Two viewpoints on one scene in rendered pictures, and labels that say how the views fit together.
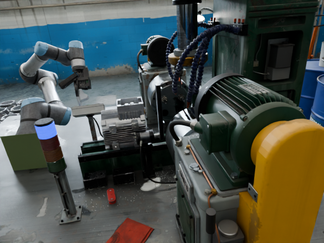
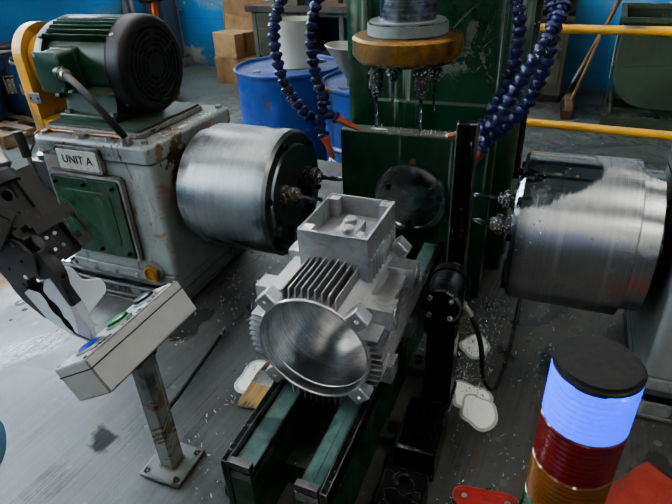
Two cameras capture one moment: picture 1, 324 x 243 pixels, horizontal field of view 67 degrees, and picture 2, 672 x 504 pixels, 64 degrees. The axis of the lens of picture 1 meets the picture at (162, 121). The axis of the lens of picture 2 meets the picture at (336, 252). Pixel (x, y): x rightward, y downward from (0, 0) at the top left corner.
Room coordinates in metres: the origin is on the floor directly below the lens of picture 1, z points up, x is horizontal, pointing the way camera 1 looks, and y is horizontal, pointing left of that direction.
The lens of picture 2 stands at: (0.75, 0.72, 1.48)
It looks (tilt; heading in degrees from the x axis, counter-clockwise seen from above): 31 degrees down; 302
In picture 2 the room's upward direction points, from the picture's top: 3 degrees counter-clockwise
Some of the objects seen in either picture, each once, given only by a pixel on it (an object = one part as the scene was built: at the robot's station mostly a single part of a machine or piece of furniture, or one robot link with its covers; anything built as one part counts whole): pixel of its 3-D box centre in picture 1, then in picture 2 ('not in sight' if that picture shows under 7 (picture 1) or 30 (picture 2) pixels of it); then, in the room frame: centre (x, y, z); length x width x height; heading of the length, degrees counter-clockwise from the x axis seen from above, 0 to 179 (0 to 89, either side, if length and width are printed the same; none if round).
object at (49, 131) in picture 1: (46, 129); (590, 393); (0.74, 0.39, 1.19); 0.06 x 0.06 x 0.04
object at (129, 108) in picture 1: (130, 108); (348, 237); (1.08, 0.15, 1.11); 0.12 x 0.11 x 0.07; 98
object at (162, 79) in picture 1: (167, 93); (232, 185); (1.47, -0.05, 1.04); 0.37 x 0.25 x 0.25; 9
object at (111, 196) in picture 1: (111, 195); (484, 503); (0.83, 0.24, 0.81); 0.09 x 0.03 x 0.02; 16
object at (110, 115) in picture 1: (124, 127); (340, 307); (1.07, 0.18, 1.01); 0.20 x 0.19 x 0.19; 98
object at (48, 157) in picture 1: (52, 152); (568, 474); (0.74, 0.39, 1.10); 0.06 x 0.06 x 0.04
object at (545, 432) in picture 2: (49, 141); (578, 436); (0.74, 0.39, 1.14); 0.06 x 0.06 x 0.04
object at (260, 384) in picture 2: not in sight; (275, 368); (1.24, 0.16, 0.80); 0.21 x 0.05 x 0.01; 100
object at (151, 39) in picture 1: (154, 66); (101, 124); (1.74, 0.03, 1.16); 0.33 x 0.26 x 0.42; 9
